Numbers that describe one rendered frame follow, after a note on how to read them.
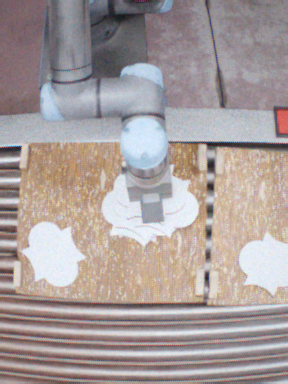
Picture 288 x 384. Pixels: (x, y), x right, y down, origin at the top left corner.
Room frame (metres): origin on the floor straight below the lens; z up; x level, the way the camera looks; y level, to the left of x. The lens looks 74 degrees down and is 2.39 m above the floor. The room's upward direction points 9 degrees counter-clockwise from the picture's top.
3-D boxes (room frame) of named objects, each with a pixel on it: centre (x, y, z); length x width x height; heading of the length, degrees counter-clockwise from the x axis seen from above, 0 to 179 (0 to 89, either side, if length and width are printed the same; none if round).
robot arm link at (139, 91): (0.50, -0.01, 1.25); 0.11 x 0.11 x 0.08; 83
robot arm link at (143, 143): (0.41, -0.01, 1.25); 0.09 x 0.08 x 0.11; 173
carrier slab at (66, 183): (0.37, 0.08, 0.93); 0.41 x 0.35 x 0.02; 79
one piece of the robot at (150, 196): (0.38, -0.01, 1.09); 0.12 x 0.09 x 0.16; 177
